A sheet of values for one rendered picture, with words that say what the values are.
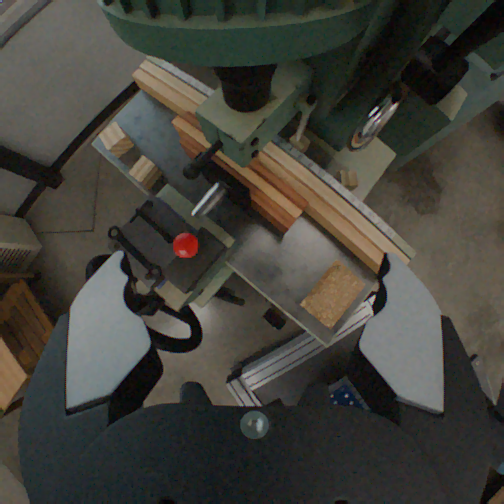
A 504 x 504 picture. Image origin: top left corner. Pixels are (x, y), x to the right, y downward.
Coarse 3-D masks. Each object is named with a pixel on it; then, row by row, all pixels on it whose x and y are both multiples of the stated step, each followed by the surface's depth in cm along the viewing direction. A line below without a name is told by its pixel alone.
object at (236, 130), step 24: (288, 72) 24; (312, 72) 24; (216, 96) 24; (288, 96) 24; (216, 120) 23; (240, 120) 23; (264, 120) 24; (288, 120) 30; (240, 144) 24; (264, 144) 29
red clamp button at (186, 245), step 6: (180, 234) 27; (186, 234) 27; (180, 240) 27; (186, 240) 27; (192, 240) 27; (174, 246) 27; (180, 246) 27; (186, 246) 27; (192, 246) 27; (198, 246) 28; (180, 252) 27; (186, 252) 27; (192, 252) 27
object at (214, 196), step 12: (204, 168) 32; (216, 168) 31; (216, 180) 33; (228, 180) 31; (216, 192) 34; (228, 192) 35; (240, 192) 30; (204, 204) 34; (216, 204) 34; (240, 204) 36
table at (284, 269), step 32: (128, 128) 41; (160, 128) 41; (128, 160) 41; (160, 160) 41; (192, 160) 41; (192, 192) 40; (224, 224) 40; (256, 224) 40; (320, 224) 40; (256, 256) 39; (288, 256) 39; (320, 256) 39; (352, 256) 39; (256, 288) 39; (288, 288) 39
